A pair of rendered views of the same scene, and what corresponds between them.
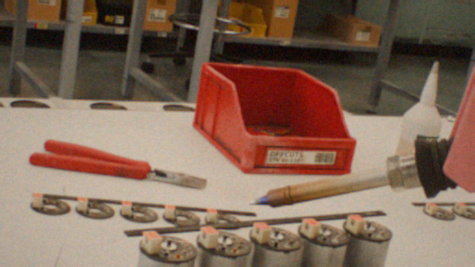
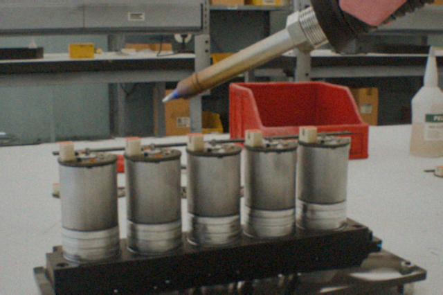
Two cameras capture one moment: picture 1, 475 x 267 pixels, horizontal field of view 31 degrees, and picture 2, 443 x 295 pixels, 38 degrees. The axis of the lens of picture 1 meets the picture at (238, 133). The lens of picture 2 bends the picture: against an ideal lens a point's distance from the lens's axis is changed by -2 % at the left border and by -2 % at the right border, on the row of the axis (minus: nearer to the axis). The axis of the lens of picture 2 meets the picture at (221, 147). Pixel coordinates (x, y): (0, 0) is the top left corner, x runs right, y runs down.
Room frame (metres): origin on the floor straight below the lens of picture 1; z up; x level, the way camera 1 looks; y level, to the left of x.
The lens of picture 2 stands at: (0.09, -0.09, 0.86)
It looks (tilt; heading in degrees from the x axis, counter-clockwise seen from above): 10 degrees down; 12
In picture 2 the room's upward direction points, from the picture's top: straight up
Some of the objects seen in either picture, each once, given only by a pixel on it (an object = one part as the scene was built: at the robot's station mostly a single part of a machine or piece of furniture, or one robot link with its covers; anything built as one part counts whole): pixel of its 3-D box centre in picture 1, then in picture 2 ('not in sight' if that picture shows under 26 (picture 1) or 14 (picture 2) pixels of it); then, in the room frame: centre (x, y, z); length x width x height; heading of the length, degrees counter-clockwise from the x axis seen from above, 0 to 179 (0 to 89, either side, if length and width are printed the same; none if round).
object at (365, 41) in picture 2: not in sight; (351, 43); (3.17, -0.04, 0.80); 0.15 x 0.12 x 0.10; 50
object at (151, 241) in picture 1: (153, 242); (68, 151); (0.33, 0.03, 0.82); 0.01 x 0.01 x 0.01; 34
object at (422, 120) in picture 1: (423, 119); (430, 100); (0.71, -0.15, 0.80); 0.03 x 0.03 x 0.10
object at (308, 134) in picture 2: (357, 223); (309, 133); (0.40, -0.07, 0.82); 0.01 x 0.01 x 0.01; 34
